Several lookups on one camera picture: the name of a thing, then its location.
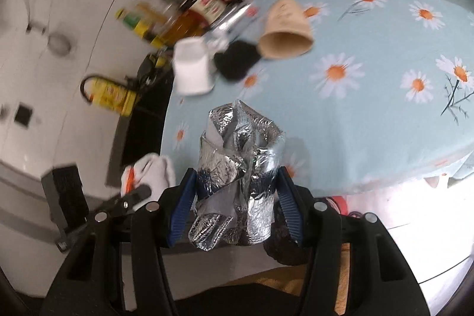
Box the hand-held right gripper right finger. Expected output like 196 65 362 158
276 166 430 316

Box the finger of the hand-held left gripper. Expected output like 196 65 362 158
89 185 152 224

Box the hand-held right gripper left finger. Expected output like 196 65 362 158
39 167 198 316

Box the white tissue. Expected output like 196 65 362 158
120 152 176 213

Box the silver foil bag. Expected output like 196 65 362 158
188 99 286 252

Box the white cup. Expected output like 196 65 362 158
172 38 215 96

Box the black cloth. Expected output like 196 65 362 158
214 40 262 83

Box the tan paper cup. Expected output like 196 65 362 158
257 0 313 59

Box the brown wooden stool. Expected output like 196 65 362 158
222 242 350 316

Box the yellow oil jug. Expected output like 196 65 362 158
79 75 138 117

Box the daisy print tablecloth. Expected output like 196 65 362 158
159 0 474 198

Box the metal strainer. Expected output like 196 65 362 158
26 23 73 57

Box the black wall socket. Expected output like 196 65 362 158
14 103 34 128

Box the black wall cable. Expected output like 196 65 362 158
0 0 49 35

